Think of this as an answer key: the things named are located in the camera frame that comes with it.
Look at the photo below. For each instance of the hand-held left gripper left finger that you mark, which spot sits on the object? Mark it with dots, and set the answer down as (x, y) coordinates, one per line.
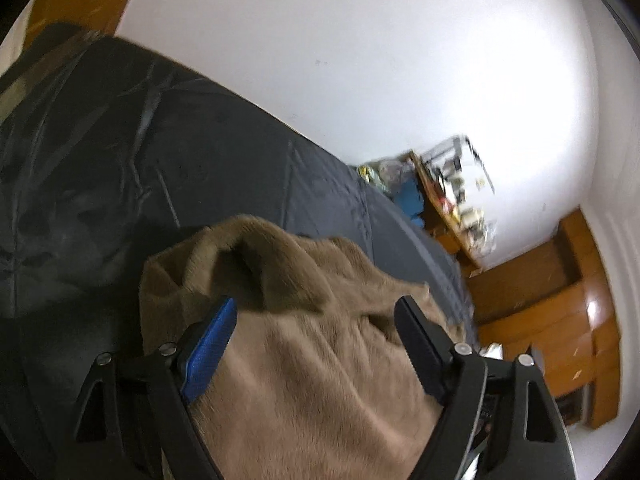
(210, 345)

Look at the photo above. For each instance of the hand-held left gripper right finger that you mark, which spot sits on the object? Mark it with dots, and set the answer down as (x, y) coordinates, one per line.
(422, 350)

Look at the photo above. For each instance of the black desk lamp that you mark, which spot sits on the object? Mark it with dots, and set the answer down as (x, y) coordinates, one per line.
(482, 165)

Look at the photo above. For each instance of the wooden wardrobe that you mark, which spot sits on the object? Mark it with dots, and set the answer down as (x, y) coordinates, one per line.
(550, 300)

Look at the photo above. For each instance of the brown fleece garment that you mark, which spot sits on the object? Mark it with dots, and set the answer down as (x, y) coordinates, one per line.
(320, 385)

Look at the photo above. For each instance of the wooden desk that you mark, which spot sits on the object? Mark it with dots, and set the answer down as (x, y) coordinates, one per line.
(450, 232)

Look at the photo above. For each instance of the blue cloth pile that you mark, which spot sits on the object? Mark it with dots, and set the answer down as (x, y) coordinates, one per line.
(410, 200)

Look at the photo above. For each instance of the dark grey bed sheet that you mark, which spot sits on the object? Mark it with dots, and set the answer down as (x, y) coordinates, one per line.
(150, 160)

